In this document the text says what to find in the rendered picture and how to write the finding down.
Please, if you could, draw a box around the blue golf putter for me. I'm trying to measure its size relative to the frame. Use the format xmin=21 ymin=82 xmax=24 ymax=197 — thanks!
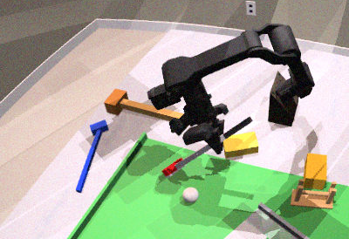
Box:
xmin=76 ymin=119 xmax=109 ymax=193

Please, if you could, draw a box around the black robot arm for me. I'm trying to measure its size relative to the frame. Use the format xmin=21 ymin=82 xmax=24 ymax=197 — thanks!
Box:
xmin=147 ymin=23 xmax=315 ymax=136

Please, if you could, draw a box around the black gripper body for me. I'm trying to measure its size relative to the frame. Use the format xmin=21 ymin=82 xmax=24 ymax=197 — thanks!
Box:
xmin=182 ymin=92 xmax=229 ymax=145

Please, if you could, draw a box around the white golf ball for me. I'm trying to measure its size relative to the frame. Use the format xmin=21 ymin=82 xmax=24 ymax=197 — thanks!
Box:
xmin=182 ymin=188 xmax=199 ymax=203

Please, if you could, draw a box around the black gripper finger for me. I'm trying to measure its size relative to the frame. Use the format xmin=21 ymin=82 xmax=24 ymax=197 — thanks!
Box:
xmin=204 ymin=127 xmax=222 ymax=154
xmin=214 ymin=119 xmax=225 ymax=151

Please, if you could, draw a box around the red putter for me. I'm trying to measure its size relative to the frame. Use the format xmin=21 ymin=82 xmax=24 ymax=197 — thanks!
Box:
xmin=161 ymin=116 xmax=253 ymax=177

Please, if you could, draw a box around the orange mallet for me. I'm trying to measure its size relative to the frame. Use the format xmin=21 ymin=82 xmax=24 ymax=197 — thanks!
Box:
xmin=104 ymin=89 xmax=183 ymax=121

